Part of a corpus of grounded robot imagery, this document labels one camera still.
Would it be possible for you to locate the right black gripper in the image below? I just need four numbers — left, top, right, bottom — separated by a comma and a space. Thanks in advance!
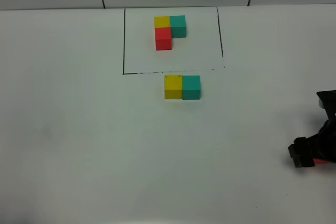
288, 119, 335, 168

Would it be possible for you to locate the green template block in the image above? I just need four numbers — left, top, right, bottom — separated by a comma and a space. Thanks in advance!
170, 15, 187, 38

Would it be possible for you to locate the red template block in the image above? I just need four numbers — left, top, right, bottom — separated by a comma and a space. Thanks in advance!
155, 27, 172, 51

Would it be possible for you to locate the yellow template block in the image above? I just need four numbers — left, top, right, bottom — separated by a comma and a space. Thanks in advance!
154, 16, 171, 28

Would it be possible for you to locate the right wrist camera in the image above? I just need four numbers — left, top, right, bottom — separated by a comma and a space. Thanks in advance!
317, 90, 336, 119

